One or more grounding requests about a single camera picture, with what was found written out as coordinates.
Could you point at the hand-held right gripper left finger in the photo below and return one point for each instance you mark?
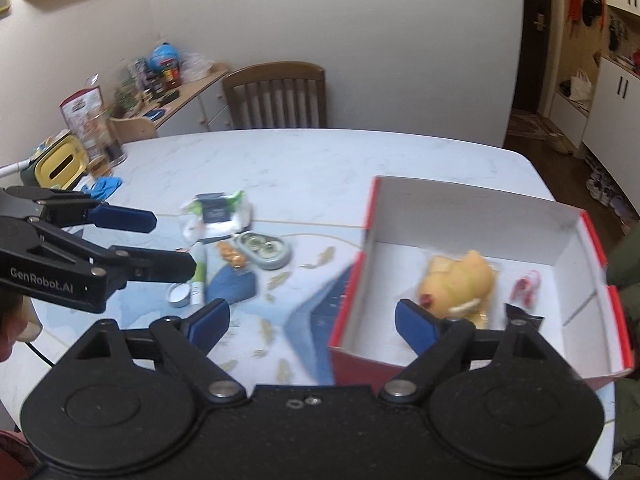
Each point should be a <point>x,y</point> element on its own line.
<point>210,321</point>

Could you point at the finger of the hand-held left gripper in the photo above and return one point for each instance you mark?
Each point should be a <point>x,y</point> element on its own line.
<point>150,264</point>
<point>120,217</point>

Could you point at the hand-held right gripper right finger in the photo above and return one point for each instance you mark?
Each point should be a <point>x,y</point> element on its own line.
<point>415,322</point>

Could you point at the yellow plush toy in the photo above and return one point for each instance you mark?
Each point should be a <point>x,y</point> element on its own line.
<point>457,282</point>

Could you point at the black snack packet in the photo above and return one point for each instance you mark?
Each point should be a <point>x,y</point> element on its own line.
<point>520,312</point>

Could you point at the red orange small toy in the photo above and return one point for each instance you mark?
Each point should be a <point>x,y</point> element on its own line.
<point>527,287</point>

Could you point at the red cardboard shoe box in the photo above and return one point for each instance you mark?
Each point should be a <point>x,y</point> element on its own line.
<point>575,280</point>

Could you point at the person's left hand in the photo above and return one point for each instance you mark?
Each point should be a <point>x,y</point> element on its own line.
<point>12,325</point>

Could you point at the blue crumpled cloth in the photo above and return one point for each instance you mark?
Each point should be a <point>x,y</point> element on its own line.
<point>102,187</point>

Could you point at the small round tin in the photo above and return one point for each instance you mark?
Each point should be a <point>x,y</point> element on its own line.
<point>179,296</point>

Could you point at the blue denim pouch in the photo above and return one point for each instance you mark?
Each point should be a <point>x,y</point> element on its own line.
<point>232,286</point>

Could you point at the white green tube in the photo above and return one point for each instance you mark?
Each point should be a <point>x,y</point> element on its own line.
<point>199,272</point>

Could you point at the orange wrapped snack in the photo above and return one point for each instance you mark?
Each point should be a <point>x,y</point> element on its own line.
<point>232,255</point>

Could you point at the yellow grey tissue box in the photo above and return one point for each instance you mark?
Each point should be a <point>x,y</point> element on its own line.
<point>57,165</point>

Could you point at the wet wipes pack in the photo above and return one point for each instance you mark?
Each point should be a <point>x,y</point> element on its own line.
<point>217,212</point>

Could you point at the tall glass tumbler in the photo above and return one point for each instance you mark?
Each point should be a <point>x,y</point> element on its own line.
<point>96,135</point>

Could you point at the grey oval contact lens case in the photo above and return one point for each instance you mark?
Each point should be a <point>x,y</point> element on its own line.
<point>262,251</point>

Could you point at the small light wooden chair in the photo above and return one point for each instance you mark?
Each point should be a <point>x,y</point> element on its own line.
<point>132,130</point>

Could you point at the red snack bag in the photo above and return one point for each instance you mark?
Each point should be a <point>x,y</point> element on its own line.
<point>82,107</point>

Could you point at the white side cabinet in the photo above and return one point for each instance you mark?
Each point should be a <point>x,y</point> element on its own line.
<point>200,105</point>

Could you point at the red label sauce jar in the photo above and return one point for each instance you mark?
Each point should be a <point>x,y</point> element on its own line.
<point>171,75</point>

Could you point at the clear plastic bag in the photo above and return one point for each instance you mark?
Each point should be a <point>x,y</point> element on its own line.
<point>197,67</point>

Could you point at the brown wooden chair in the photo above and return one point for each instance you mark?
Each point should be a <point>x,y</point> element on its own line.
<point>275,95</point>

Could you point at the row of shoes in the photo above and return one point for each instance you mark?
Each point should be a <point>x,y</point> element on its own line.
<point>612,195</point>

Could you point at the white plastic bag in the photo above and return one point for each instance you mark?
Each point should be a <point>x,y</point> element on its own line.
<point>577,86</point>

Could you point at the dark door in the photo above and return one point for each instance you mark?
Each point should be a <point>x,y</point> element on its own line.
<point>532,35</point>

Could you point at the red hanging bag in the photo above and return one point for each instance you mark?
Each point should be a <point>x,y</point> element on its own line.
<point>575,5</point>

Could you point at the black hanging bag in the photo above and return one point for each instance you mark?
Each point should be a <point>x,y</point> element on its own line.
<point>592,6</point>

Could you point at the white wall cabinet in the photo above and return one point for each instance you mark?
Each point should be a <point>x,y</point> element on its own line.
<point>617,85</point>

